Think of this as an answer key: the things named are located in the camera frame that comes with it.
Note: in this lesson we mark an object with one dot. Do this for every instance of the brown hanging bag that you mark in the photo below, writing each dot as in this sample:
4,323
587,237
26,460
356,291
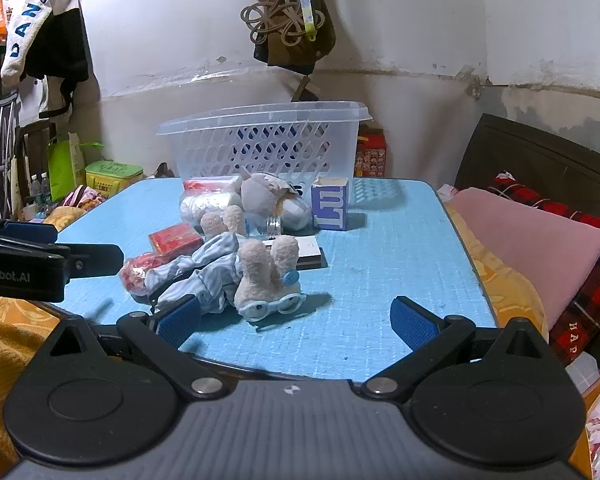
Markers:
300,57

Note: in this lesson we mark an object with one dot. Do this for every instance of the clear plastic bottle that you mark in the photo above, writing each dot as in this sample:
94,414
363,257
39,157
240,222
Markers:
270,225

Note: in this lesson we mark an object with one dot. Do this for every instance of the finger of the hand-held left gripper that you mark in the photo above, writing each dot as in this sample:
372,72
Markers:
97,259
30,232

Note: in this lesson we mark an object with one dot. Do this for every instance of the green paper bag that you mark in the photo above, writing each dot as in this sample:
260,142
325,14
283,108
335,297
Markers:
62,170

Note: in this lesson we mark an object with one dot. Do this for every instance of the red plaid pillow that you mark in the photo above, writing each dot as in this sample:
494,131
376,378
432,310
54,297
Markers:
595,290

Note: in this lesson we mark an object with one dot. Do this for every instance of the cream bunny plush striped clothes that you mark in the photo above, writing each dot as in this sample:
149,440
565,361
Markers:
265,270

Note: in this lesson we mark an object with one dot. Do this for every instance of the green lidded box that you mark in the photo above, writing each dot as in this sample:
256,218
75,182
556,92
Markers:
112,177

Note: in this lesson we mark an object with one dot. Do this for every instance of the dark wooden headboard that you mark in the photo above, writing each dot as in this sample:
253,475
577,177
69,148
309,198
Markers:
530,155

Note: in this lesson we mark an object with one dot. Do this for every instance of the black and white flat box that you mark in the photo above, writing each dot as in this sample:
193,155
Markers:
311,252

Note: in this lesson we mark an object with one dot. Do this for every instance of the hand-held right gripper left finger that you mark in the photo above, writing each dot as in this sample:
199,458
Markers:
180,322

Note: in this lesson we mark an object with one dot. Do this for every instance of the clear plastic basket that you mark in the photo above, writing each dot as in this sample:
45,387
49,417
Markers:
260,120

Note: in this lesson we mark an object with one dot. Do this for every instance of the mustard knit cloth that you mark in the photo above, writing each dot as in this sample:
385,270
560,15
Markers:
5,375

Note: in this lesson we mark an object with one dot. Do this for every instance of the pink pillow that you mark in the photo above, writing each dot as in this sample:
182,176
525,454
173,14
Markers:
520,245

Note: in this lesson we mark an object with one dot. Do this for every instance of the floral blanket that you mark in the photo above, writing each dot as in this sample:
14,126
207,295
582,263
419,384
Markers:
82,197

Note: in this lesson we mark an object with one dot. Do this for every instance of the grey plush toy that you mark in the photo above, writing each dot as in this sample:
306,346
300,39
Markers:
260,195

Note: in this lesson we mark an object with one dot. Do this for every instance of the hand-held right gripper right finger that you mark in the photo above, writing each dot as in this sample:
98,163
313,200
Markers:
412,322

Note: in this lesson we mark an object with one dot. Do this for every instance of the water bottles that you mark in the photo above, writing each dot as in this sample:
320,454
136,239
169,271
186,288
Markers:
40,192

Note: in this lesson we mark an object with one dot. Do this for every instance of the yellow patterned blanket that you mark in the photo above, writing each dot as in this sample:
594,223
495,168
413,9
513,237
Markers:
62,219

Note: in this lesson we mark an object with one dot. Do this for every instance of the white lettered jacket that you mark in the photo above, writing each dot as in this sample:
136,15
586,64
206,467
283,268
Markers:
35,5

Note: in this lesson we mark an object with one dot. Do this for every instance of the clear packet red label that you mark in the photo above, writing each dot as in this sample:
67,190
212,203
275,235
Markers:
205,205

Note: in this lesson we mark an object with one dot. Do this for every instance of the yellow patterned bed sheet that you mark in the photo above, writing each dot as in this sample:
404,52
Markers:
500,275

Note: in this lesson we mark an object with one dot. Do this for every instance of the red snack bag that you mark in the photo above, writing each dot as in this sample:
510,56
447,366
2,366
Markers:
135,274

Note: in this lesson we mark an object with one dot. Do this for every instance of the red printed box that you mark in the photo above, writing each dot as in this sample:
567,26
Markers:
372,155

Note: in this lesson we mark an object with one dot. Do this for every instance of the blue and white box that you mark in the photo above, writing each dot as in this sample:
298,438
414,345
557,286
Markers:
330,205

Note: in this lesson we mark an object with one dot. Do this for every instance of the black hanging garment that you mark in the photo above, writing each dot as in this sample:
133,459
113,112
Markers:
65,55

